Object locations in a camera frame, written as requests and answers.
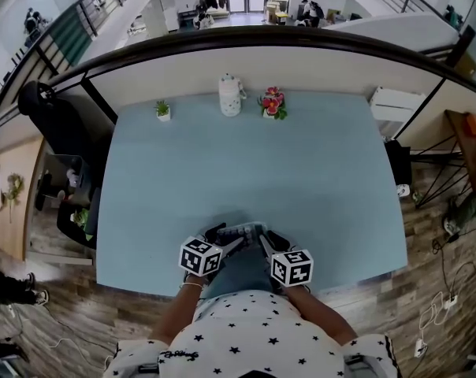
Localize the person's right forearm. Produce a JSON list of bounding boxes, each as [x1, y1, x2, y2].
[[287, 285, 359, 347]]

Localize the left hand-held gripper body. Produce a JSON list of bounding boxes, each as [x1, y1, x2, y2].
[[177, 232, 225, 287]]

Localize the cardboard boxes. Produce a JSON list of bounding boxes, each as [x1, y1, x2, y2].
[[264, 0, 290, 25]]

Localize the wooden table black wire legs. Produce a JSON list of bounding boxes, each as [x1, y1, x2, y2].
[[410, 109, 476, 209]]

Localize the person's left forearm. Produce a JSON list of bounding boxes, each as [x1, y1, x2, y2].
[[151, 283, 206, 347]]

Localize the small green potted plant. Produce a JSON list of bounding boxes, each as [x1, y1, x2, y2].
[[154, 99, 173, 123]]

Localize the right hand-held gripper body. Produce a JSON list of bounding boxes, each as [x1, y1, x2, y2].
[[270, 248, 315, 295]]

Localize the beige partition with black rail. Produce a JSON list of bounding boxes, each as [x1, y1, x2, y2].
[[0, 25, 476, 161]]

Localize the white star-print shirt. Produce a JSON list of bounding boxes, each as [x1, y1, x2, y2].
[[103, 289, 403, 378]]

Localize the light wooden side desk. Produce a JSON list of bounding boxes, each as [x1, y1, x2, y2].
[[0, 138, 46, 262]]

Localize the black cable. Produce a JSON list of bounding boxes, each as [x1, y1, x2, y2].
[[432, 229, 476, 295]]

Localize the white cable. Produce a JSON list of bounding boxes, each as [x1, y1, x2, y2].
[[418, 289, 448, 331]]

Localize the black bag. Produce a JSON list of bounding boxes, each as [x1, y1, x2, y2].
[[384, 139, 414, 187]]

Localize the black office chair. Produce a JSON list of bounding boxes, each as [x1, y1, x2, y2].
[[17, 80, 119, 252]]

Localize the grey storage bin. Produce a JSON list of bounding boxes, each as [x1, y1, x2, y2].
[[43, 154, 91, 206]]

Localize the white slatted chair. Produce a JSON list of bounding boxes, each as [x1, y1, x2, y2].
[[369, 86, 428, 139]]

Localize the person's jeans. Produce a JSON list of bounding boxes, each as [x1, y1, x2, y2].
[[201, 246, 281, 303]]

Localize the pink flowers in pot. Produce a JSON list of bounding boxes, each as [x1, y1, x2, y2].
[[256, 86, 288, 121]]

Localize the white ceramic lantern jar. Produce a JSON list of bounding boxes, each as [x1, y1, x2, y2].
[[218, 72, 248, 117]]

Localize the light blue table white legs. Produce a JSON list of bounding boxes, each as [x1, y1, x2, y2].
[[95, 91, 410, 299]]

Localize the dried flower stem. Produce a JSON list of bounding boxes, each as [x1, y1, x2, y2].
[[0, 172, 25, 224]]

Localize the green cloth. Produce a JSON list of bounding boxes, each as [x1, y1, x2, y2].
[[73, 207, 93, 236]]

